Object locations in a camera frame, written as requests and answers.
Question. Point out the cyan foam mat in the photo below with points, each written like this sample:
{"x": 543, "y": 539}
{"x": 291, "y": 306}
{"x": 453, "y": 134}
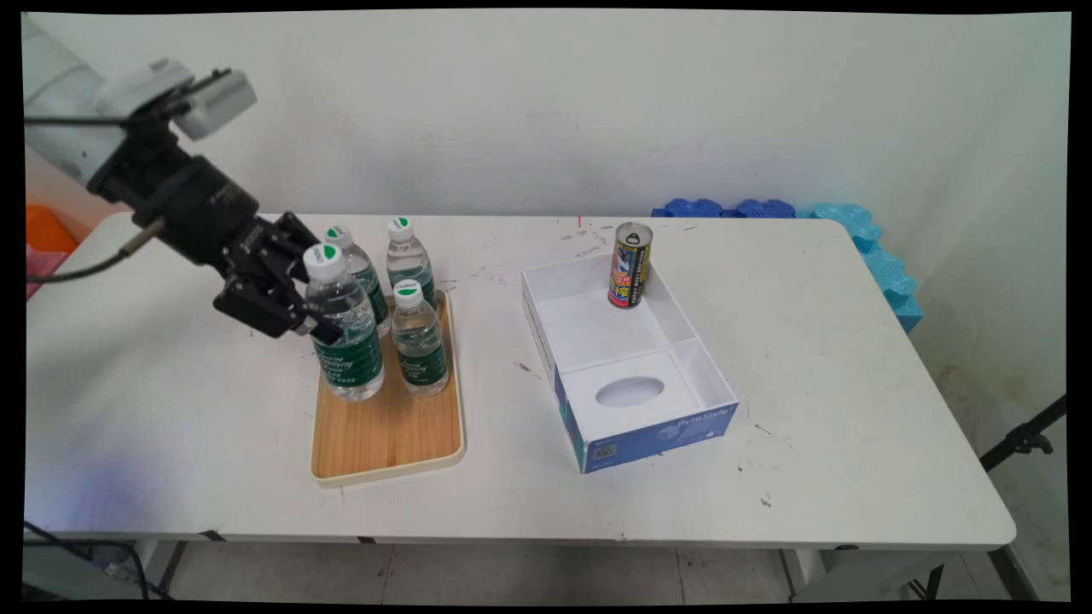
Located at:
{"x": 879, "y": 256}

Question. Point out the dark blue foam mat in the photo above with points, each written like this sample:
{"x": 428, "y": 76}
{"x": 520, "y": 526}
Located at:
{"x": 725, "y": 209}

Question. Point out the pink plastic object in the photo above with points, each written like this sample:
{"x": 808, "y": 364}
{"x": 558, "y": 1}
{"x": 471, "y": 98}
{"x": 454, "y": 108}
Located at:
{"x": 38, "y": 266}

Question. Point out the colourful drink can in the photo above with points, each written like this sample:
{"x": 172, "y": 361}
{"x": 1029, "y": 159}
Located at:
{"x": 630, "y": 264}

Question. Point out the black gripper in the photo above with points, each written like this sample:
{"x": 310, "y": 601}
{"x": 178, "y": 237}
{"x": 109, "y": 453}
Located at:
{"x": 183, "y": 205}

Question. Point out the black tripod leg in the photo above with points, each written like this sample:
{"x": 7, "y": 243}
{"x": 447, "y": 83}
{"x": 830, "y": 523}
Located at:
{"x": 1019, "y": 442}

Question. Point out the wooden tray cream rim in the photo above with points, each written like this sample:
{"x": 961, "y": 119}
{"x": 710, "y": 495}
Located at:
{"x": 392, "y": 435}

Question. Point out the white and blue cardboard box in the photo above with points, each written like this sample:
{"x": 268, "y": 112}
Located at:
{"x": 589, "y": 324}

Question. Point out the water bottle green label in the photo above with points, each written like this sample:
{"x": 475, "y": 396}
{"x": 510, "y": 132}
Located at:
{"x": 420, "y": 350}
{"x": 367, "y": 277}
{"x": 409, "y": 260}
{"x": 350, "y": 358}

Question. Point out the black metal stand leg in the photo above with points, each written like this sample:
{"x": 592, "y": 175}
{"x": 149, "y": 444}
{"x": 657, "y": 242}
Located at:
{"x": 1013, "y": 573}

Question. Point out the orange plastic object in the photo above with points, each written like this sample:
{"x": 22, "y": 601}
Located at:
{"x": 43, "y": 230}

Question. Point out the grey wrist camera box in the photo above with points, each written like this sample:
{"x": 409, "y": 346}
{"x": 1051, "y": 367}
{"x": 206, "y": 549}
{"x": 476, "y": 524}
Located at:
{"x": 217, "y": 102}

